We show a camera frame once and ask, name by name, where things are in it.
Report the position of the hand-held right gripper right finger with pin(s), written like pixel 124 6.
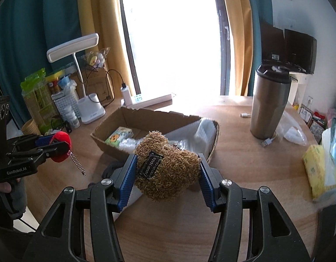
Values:
pixel 207 182

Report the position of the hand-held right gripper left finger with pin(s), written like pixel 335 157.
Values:
pixel 128 180

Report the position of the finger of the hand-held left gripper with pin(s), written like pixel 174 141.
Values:
pixel 43 139
pixel 42 152

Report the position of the brown plush toy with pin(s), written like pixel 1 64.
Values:
pixel 178 174

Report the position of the clear bubble wrap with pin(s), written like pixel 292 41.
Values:
pixel 129 145

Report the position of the cardboard box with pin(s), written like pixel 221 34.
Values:
pixel 107 144

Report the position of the cartoon printed tissue pack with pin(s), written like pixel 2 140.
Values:
pixel 118 136

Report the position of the person's left hand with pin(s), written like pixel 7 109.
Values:
pixel 4 187

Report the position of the stack of paper cups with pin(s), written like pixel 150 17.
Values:
pixel 31 128

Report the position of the black tube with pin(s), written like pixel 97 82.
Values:
pixel 68 128

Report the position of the white pill bottle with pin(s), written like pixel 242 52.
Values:
pixel 68 116
pixel 75 121

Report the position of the green paper cup package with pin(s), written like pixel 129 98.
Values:
pixel 37 101

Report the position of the white slotted basket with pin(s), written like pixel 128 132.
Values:
pixel 67 98

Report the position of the white desk lamp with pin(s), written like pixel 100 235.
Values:
pixel 91 112

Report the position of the jar with yellow lid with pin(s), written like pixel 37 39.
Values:
pixel 54 83

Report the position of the blue packet in basket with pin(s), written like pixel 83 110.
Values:
pixel 64 83

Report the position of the brown carton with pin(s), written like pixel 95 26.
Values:
pixel 98 84

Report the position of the white plug-in charger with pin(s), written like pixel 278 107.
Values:
pixel 127 95

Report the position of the white power strip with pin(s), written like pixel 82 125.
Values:
pixel 157 99

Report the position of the steel tumbler with black lid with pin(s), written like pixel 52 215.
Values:
pixel 266 109

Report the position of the clear packet with toy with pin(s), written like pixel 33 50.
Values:
pixel 95 58

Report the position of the clear plastic bag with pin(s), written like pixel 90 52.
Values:
pixel 292 131

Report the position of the teal curtain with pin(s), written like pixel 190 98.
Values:
pixel 34 32
pixel 262 11

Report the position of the yellow tissue pack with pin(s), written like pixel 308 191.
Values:
pixel 318 169

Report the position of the white cabinet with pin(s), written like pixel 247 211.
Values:
pixel 297 90

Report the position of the pale blue packet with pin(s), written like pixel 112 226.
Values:
pixel 334 147

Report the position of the yellow curtain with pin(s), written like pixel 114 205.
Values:
pixel 102 19
pixel 236 32

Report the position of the black monitor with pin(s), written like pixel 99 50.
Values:
pixel 271 41
pixel 300 51

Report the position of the dark door frame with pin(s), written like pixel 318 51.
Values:
pixel 223 46

